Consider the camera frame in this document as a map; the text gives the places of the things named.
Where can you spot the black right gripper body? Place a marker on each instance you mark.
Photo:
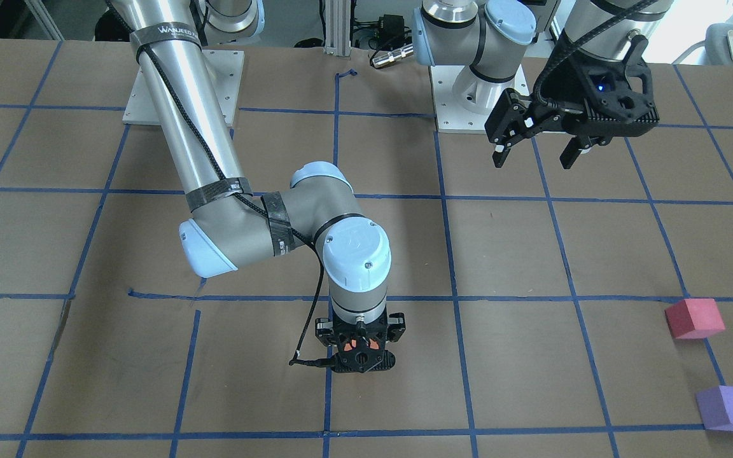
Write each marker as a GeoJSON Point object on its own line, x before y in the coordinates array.
{"type": "Point", "coordinates": [324, 331]}

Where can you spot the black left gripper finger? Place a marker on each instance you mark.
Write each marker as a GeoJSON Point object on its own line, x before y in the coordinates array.
{"type": "Point", "coordinates": [575, 147]}
{"type": "Point", "coordinates": [500, 153]}

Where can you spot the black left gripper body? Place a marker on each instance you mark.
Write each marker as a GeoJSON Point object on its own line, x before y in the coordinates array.
{"type": "Point", "coordinates": [569, 81]}

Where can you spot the orange foam cube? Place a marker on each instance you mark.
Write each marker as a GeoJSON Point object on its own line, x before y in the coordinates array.
{"type": "Point", "coordinates": [361, 344]}

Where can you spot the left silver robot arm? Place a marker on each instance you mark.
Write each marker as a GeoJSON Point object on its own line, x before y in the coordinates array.
{"type": "Point", "coordinates": [491, 38]}

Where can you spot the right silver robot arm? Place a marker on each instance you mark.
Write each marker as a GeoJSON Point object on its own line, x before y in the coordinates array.
{"type": "Point", "coordinates": [230, 227]}

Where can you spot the red foam cube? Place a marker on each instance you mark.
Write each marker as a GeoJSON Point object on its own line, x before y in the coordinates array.
{"type": "Point", "coordinates": [694, 318]}

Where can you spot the purple foam cube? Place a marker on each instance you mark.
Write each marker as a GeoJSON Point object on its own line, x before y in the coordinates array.
{"type": "Point", "coordinates": [716, 407]}

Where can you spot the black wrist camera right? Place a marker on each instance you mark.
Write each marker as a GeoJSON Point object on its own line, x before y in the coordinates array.
{"type": "Point", "coordinates": [380, 360]}

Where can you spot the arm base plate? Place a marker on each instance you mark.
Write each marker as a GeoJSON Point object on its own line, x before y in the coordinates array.
{"type": "Point", "coordinates": [224, 74]}
{"type": "Point", "coordinates": [463, 101]}

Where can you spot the aluminium frame post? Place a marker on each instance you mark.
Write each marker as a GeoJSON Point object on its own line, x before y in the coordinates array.
{"type": "Point", "coordinates": [337, 24]}

